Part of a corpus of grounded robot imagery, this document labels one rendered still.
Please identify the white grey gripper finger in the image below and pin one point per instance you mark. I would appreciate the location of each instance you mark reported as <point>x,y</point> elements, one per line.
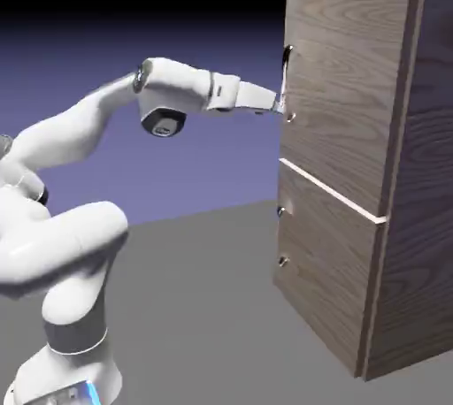
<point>276,104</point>

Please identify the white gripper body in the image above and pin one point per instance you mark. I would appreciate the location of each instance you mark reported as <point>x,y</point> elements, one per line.
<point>255,95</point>

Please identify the large wooden cabinet door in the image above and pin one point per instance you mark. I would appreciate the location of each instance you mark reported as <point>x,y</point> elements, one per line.
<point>339,100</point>

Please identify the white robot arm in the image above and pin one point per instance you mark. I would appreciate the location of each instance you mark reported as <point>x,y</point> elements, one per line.
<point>70,242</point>

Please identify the wooden cabinet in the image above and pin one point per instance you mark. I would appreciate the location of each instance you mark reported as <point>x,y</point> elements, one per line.
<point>407,200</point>

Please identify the small wooden cabinet door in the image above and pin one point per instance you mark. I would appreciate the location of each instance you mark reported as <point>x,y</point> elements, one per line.
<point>325,270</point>

